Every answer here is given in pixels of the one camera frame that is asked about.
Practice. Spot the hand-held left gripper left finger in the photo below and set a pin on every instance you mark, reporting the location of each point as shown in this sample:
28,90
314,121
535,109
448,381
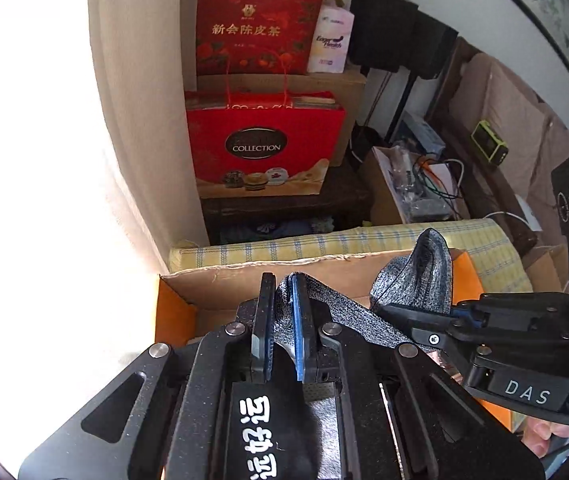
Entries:
264,330

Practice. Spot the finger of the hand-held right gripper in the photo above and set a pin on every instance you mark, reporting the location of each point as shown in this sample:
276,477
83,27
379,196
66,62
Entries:
469,316
432,338

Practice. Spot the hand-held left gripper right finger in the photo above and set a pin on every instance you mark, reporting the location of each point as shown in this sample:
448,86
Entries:
298,330

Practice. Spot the brown-lidded clear jar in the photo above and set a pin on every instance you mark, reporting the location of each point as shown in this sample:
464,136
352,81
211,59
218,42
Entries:
442,365

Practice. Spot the grey knitted sock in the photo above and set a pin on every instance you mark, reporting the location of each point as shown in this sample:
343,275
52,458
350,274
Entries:
419,280

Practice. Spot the orange cardboard box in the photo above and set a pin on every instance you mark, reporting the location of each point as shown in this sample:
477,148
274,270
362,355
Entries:
204,285

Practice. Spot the person's right hand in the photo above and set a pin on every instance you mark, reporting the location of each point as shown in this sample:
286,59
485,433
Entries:
554,435

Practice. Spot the brown open cardboard box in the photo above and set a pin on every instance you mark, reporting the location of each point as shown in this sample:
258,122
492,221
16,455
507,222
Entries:
546,265

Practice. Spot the white cylindrical device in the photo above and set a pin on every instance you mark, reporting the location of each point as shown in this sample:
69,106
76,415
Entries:
529,215

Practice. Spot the brown sofa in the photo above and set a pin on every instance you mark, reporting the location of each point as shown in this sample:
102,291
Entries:
529,185

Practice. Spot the dark wooden low cabinet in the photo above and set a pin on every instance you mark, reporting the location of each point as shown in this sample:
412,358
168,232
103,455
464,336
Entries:
344,190

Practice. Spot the brown sofa cushion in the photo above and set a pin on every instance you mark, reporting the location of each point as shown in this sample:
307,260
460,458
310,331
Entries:
509,110
559,150

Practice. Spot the red chocolate gift bag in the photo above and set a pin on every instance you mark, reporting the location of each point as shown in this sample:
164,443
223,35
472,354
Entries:
264,145

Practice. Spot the blue and white box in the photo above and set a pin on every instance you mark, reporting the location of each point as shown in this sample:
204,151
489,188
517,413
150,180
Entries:
422,132

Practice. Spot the beige curtain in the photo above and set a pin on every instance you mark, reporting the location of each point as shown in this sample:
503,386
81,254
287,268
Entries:
139,110

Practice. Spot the black speaker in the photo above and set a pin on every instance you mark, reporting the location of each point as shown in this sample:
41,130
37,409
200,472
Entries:
382,25
434,45

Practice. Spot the white tissue pack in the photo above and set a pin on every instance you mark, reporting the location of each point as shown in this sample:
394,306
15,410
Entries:
332,40

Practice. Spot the red tea gift bag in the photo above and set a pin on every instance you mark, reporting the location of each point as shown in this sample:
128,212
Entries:
259,25

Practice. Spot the framed ink painting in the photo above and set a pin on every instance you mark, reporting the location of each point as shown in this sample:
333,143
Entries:
549,15

